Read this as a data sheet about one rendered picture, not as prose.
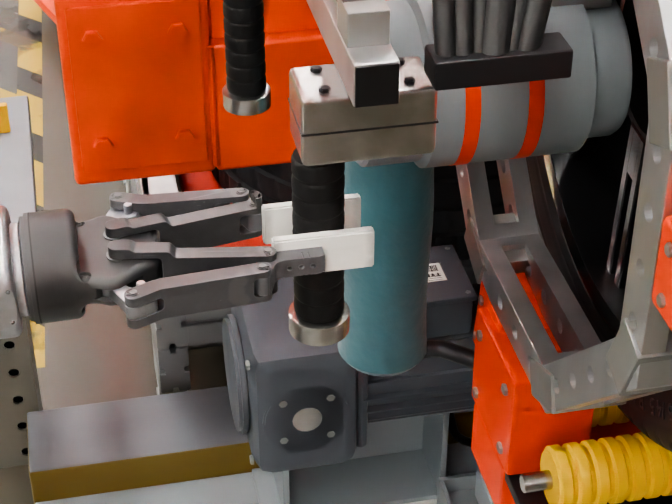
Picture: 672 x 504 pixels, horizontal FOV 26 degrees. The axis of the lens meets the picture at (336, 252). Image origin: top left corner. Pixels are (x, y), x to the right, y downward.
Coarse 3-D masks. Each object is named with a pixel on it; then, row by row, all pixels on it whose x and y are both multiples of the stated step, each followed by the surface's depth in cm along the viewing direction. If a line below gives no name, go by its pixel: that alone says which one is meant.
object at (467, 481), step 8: (440, 480) 176; (448, 480) 176; (456, 480) 176; (464, 480) 176; (472, 480) 177; (440, 488) 175; (448, 488) 177; (456, 488) 177; (464, 488) 177; (472, 488) 178; (440, 496) 176; (448, 496) 173; (456, 496) 176; (464, 496) 176; (472, 496) 176
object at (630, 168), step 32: (640, 64) 126; (640, 96) 125; (640, 128) 123; (544, 160) 142; (576, 160) 141; (608, 160) 141; (640, 160) 123; (576, 192) 140; (608, 192) 140; (576, 224) 138; (608, 224) 138; (576, 256) 136; (608, 256) 134; (608, 288) 132; (608, 320) 130
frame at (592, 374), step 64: (640, 0) 93; (512, 192) 139; (640, 192) 96; (512, 256) 137; (640, 256) 98; (512, 320) 130; (576, 320) 127; (640, 320) 99; (576, 384) 114; (640, 384) 101
